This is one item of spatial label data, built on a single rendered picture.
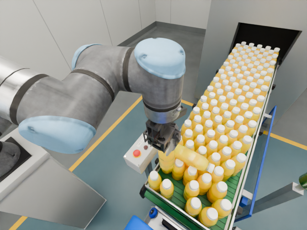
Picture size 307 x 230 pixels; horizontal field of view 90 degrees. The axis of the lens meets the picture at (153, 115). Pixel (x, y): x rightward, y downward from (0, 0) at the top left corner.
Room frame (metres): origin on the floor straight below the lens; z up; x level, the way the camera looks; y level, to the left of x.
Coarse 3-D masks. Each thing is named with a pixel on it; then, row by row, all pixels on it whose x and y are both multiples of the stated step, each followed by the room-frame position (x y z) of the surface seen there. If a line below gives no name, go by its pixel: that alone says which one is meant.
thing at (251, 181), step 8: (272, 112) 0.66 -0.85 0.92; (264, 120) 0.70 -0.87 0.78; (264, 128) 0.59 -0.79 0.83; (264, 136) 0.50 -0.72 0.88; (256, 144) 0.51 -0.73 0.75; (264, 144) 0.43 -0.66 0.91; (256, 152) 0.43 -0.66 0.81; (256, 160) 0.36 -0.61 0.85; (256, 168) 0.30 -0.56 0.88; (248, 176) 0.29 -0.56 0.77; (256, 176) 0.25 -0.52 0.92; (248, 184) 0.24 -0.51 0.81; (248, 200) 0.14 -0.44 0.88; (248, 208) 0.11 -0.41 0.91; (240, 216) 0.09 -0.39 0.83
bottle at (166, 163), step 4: (160, 152) 0.27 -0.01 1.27; (172, 152) 0.26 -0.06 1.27; (160, 156) 0.26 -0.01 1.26; (164, 156) 0.25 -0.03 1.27; (168, 156) 0.25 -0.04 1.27; (172, 156) 0.25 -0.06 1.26; (160, 160) 0.26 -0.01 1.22; (164, 160) 0.25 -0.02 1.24; (168, 160) 0.25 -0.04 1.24; (172, 160) 0.25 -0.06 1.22; (160, 164) 0.26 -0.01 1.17; (164, 164) 0.25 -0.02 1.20; (168, 164) 0.25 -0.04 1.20; (172, 164) 0.25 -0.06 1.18; (164, 168) 0.25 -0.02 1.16; (168, 168) 0.25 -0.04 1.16; (172, 168) 0.25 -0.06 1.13
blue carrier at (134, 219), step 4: (132, 216) 0.09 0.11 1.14; (136, 216) 0.09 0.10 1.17; (132, 220) 0.08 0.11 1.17; (136, 220) 0.07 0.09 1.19; (140, 220) 0.07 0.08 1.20; (128, 224) 0.07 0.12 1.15; (132, 224) 0.06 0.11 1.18; (136, 224) 0.06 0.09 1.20; (140, 224) 0.06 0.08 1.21; (144, 224) 0.06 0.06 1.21; (128, 228) 0.05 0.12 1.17; (132, 228) 0.05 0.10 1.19; (136, 228) 0.05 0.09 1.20; (140, 228) 0.05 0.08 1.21; (144, 228) 0.05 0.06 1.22; (148, 228) 0.05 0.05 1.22
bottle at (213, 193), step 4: (212, 184) 0.20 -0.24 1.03; (216, 184) 0.19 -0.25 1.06; (212, 188) 0.18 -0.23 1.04; (216, 188) 0.17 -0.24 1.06; (208, 192) 0.18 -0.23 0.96; (212, 192) 0.17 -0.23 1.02; (216, 192) 0.16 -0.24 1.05; (220, 192) 0.16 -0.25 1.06; (224, 192) 0.16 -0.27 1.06; (208, 196) 0.17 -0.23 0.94; (212, 196) 0.16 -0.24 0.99; (216, 196) 0.15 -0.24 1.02; (220, 196) 0.15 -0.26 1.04; (224, 196) 0.15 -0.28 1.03; (212, 200) 0.15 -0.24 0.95
